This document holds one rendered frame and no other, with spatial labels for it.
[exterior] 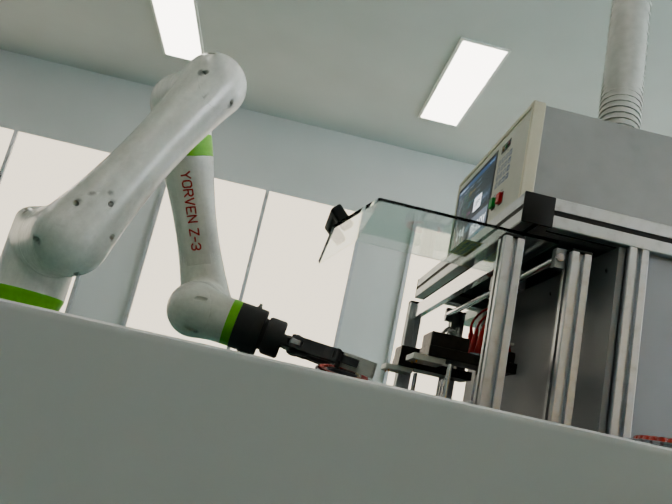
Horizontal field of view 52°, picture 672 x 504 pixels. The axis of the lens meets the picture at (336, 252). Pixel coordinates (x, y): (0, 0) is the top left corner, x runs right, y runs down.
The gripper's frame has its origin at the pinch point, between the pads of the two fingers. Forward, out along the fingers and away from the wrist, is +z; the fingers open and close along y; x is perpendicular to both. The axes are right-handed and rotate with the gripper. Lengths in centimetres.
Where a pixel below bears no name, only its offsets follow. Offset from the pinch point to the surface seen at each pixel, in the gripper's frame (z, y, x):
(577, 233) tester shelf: 17, 47, 23
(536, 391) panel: 26.7, 23.1, 4.0
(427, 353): 6.0, 28.2, 2.9
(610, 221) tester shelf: 22, 47, 27
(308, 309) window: -4, -446, 80
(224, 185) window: -109, -446, 158
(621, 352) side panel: 27, 47, 9
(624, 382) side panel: 29, 47, 5
